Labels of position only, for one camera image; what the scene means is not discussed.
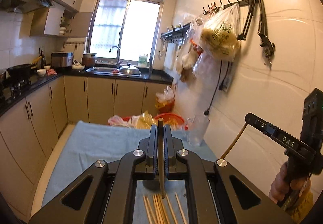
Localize wooden chopstick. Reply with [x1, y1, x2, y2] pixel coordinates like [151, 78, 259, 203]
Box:
[175, 192, 188, 224]
[158, 118, 165, 199]
[165, 194, 178, 224]
[153, 194, 163, 224]
[143, 195, 153, 224]
[219, 123, 248, 159]

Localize lower kitchen cabinets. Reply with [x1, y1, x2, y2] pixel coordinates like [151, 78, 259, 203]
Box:
[1, 75, 170, 221]

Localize chrome kitchen faucet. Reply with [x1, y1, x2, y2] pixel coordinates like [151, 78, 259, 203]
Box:
[108, 45, 123, 68]

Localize kitchen window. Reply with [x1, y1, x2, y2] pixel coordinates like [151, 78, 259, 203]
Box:
[87, 0, 164, 65]

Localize right hand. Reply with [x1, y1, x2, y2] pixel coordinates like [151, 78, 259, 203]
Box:
[268, 162, 311, 206]

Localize blue-grey table cloth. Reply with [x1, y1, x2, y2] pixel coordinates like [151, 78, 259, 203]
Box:
[41, 121, 216, 223]

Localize clear glass beer mug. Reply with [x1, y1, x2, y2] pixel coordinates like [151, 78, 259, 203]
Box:
[186, 114, 210, 146]

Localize yellow plastic bag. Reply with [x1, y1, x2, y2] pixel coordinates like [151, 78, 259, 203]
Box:
[129, 111, 158, 129]

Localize red plastic basin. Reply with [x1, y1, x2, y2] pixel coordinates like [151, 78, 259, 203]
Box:
[122, 113, 188, 130]

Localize white hanging plastic bag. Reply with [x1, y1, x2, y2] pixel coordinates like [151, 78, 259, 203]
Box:
[175, 43, 223, 116]

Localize large hanging plastic bag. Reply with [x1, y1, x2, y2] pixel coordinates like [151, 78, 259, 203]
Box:
[196, 4, 241, 61]

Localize steel pot lid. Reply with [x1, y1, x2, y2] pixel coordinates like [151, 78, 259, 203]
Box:
[119, 63, 141, 75]

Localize brown cooking pot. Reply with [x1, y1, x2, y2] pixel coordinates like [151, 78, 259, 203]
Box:
[82, 53, 96, 68]

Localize white bowl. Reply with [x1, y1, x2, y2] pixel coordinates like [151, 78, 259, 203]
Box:
[37, 69, 47, 77]

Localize green dish soap bottle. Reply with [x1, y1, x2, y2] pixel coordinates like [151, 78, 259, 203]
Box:
[137, 54, 148, 67]

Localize silver rice cooker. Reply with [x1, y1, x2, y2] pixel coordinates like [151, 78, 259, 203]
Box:
[50, 52, 74, 69]

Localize black wok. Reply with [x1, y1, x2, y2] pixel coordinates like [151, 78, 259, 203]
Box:
[7, 56, 41, 82]

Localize black hanging power cable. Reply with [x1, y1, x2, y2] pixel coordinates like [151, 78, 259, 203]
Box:
[203, 60, 224, 116]

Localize black wall hook rail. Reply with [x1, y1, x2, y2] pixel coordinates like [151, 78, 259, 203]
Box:
[202, 0, 252, 15]

